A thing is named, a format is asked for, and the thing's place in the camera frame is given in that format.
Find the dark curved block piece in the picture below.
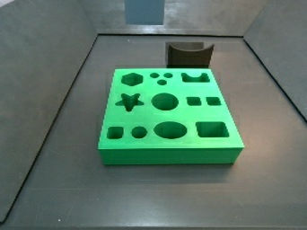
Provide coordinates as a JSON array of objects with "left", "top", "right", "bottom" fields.
[{"left": 166, "top": 42, "right": 215, "bottom": 68}]

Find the blue panel on back wall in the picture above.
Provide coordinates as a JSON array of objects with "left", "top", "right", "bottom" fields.
[{"left": 124, "top": 0, "right": 164, "bottom": 25}]

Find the green shape sorter block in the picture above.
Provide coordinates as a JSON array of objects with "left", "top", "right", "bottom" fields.
[{"left": 99, "top": 68, "right": 244, "bottom": 165}]

